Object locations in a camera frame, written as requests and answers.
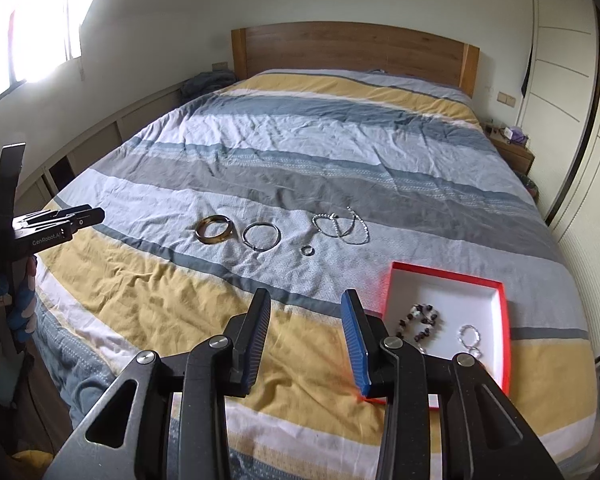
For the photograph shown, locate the window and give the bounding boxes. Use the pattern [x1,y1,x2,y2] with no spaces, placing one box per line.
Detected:
[0,0,116,111]

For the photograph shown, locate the striped bed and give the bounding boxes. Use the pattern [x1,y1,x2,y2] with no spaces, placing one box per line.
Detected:
[27,69,593,480]

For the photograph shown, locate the brown marbled bangle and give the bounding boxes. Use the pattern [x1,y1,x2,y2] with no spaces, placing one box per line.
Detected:
[195,215,234,246]

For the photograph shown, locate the wooden nightstand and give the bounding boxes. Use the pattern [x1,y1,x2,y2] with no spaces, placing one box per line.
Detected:
[485,125,535,173]

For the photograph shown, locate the thin silver bangle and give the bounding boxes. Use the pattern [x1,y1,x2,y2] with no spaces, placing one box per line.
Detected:
[242,222,281,252]

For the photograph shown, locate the silver bead chain necklace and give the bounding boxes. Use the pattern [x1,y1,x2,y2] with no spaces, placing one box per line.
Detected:
[336,206,371,246]

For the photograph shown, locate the red cardboard box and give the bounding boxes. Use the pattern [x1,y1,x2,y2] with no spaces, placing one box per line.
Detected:
[362,261,512,412]

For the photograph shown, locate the low beige wall cabinet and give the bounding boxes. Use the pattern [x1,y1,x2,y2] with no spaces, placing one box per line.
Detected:
[0,80,186,211]

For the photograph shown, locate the white sliding wardrobe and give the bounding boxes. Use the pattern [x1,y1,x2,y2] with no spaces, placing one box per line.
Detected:
[517,0,600,361]

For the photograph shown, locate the silver bead bracelet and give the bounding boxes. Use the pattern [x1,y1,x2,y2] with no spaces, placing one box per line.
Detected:
[313,212,342,239]

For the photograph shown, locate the person's left hand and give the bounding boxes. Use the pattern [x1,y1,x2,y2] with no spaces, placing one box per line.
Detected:
[0,255,38,346]

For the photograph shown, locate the wooden headboard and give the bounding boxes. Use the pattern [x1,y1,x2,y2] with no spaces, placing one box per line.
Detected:
[231,21,481,100]

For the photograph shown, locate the dark beaded bracelet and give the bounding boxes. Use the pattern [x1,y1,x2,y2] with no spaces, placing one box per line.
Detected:
[394,303,443,347]

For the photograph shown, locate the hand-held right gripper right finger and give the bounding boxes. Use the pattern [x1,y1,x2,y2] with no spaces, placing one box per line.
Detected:
[341,288,566,480]

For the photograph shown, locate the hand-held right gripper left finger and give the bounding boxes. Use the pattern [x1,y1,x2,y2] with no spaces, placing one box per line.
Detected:
[45,287,272,480]

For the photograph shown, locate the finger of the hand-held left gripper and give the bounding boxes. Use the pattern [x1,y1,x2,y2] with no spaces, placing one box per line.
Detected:
[14,203,95,229]
[61,207,106,234]

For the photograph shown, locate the dark cloth pile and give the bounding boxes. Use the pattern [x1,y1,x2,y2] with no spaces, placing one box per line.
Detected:
[181,71,237,101]

